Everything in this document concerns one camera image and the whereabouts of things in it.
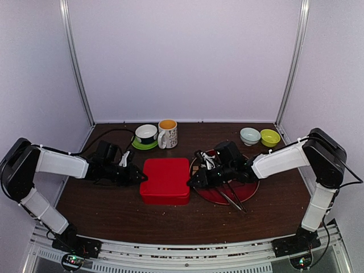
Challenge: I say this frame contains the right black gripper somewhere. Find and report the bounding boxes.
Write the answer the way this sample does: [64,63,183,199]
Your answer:
[187,164,235,189]

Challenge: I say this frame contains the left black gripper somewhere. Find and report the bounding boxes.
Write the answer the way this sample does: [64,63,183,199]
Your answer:
[104,162,148,187]

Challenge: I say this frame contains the red chocolate box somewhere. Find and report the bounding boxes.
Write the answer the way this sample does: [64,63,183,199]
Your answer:
[140,192,190,205]

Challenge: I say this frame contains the red box lid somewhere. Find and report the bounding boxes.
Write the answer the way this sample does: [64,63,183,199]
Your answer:
[140,158,190,197]

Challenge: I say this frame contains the round red tray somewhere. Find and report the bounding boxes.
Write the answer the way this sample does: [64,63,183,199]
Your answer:
[195,180,259,205]

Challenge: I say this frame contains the metal tongs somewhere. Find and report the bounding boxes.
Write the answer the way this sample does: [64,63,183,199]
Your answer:
[217,183,247,214]

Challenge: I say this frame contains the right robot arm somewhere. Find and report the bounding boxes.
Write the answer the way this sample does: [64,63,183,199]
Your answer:
[187,128,348,251]

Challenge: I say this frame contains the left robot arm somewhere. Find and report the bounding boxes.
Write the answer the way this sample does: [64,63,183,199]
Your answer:
[1,138,148,253]

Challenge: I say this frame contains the green saucer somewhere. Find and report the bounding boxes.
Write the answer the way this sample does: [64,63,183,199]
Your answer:
[131,134,158,151]

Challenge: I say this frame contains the white and dark cup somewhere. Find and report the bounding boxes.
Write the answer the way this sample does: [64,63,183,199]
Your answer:
[135,124,158,145]

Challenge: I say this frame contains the white patterned mug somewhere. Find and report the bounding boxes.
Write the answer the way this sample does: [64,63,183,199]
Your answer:
[157,119,178,149]

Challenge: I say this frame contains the light blue bowl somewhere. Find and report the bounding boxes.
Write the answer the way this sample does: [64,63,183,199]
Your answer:
[239,127,261,146]

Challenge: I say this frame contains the lime green bowl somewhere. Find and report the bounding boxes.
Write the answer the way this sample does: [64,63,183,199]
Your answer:
[260,129,281,147]

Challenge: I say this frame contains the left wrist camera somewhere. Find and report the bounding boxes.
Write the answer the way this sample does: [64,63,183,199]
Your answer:
[118,150,135,168]

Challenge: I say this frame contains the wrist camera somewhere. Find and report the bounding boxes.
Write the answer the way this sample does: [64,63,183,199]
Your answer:
[118,150,135,168]
[195,150,218,170]

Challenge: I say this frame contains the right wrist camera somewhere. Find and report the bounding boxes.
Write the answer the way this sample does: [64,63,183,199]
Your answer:
[195,150,218,170]

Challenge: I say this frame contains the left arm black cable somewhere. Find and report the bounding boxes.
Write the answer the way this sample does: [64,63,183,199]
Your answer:
[68,129,136,156]

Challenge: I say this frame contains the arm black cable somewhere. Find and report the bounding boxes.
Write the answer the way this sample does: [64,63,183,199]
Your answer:
[312,136,364,188]
[68,129,136,156]

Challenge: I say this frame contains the metal base rail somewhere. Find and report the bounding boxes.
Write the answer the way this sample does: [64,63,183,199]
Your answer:
[28,234,342,273]

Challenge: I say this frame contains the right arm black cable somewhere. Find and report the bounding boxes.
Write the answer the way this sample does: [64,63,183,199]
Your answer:
[312,136,364,188]

